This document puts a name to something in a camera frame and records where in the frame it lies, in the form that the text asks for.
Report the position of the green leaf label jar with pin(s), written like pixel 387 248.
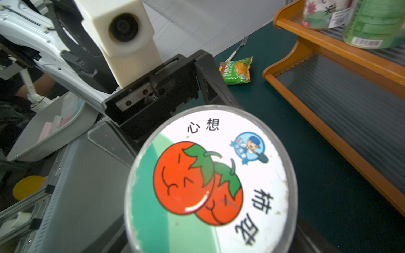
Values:
pixel 375 24

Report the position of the flower label seed jar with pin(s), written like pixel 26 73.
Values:
pixel 325 14

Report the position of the orange wooden tiered shelf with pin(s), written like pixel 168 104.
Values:
pixel 354 97

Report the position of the green snack packet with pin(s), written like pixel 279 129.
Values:
pixel 236 72

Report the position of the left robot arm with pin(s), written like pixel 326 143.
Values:
pixel 57 44

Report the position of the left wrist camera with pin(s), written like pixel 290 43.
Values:
pixel 124 34

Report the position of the white handled fork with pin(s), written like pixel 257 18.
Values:
pixel 243 42

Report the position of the tomato label seed jar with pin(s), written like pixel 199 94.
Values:
pixel 212 179

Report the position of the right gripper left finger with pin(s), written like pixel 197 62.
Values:
pixel 113 240

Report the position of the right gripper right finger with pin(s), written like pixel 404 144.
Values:
pixel 308 240

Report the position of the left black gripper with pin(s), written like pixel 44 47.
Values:
pixel 141 107

